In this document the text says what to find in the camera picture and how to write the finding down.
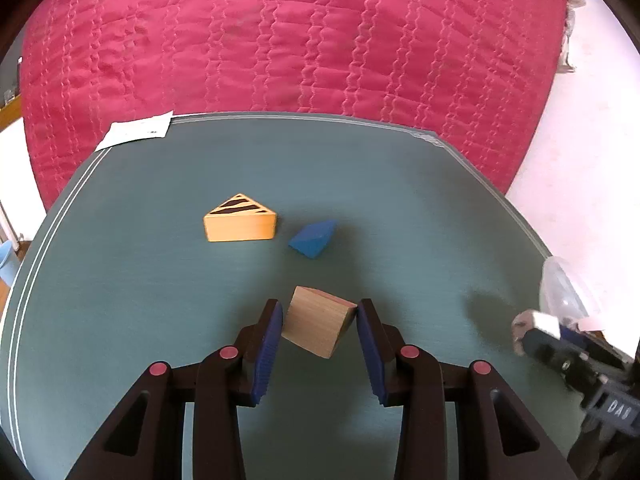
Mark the striped triangular wooden block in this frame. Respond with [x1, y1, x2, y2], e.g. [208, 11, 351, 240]
[203, 193, 277, 242]

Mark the white paper sheet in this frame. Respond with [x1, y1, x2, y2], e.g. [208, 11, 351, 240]
[95, 110, 174, 152]

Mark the blue block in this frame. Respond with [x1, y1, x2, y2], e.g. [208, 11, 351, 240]
[288, 219, 337, 261]

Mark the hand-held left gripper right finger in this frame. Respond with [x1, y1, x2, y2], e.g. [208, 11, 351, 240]
[356, 299, 578, 480]

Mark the blue bin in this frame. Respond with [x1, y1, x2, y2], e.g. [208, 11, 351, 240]
[0, 240, 20, 286]

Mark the plain wooden block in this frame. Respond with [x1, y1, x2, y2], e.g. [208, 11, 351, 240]
[281, 286, 359, 360]

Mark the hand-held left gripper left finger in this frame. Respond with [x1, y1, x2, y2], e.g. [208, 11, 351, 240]
[65, 299, 284, 480]

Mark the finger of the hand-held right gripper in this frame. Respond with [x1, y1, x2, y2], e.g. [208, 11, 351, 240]
[557, 322, 636, 368]
[517, 327, 601, 393]

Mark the red quilted blanket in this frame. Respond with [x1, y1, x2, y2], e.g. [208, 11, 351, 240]
[19, 0, 571, 211]

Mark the white charger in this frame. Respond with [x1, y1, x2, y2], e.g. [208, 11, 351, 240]
[511, 310, 562, 357]

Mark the clear plastic bowl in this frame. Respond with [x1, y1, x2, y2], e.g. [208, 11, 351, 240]
[540, 256, 608, 333]

